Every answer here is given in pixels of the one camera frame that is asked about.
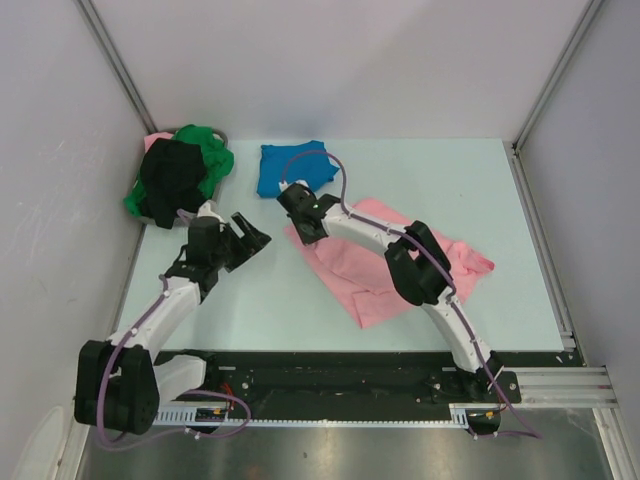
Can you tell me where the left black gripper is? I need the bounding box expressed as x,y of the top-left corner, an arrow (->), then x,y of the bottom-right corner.
211,213 -> 270,272

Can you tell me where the pink t-shirt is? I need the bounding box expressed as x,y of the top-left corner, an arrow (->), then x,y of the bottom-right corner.
143,132 -> 174,153
285,198 -> 495,328

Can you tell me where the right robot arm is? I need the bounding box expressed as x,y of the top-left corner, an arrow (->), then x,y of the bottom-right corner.
277,181 -> 504,401

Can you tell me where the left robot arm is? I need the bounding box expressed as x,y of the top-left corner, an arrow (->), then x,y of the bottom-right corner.
74,213 -> 271,435

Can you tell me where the folded blue t-shirt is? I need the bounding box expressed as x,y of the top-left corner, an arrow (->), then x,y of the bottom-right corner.
256,140 -> 339,198

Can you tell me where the green t-shirt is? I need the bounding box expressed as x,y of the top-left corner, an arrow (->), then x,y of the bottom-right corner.
123,124 -> 234,229

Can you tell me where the black t-shirt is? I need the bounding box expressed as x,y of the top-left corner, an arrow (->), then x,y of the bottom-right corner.
139,139 -> 207,229

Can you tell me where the grey laundry basket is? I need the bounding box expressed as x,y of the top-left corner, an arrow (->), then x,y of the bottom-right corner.
203,128 -> 234,200

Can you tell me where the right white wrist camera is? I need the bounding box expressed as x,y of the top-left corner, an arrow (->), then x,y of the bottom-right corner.
278,179 -> 309,192

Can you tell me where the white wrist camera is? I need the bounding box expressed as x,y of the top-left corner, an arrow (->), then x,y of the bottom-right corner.
278,179 -> 309,192
196,199 -> 224,223

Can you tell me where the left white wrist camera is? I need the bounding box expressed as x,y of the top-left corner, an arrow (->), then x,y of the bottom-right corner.
196,199 -> 224,223

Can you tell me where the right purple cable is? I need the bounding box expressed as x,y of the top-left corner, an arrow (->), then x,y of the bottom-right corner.
279,150 -> 544,440

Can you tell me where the purple cable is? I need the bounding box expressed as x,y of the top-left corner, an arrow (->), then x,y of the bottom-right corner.
97,209 -> 254,446
279,150 -> 544,440

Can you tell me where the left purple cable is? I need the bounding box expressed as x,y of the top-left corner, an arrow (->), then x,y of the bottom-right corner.
97,209 -> 254,446

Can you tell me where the right aluminium corner post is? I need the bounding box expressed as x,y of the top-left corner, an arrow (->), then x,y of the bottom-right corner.
510,0 -> 606,152

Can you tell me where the aluminium corner post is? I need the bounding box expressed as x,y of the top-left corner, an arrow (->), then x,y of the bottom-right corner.
510,0 -> 606,152
73,0 -> 158,134

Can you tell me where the white slotted cable duct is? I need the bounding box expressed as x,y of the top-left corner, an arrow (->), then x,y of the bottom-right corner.
152,403 -> 502,432

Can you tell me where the left aluminium corner post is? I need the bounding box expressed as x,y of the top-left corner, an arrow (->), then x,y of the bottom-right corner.
73,0 -> 158,134

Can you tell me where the aluminium frame rail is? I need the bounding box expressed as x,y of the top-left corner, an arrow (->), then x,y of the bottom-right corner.
513,367 -> 618,409

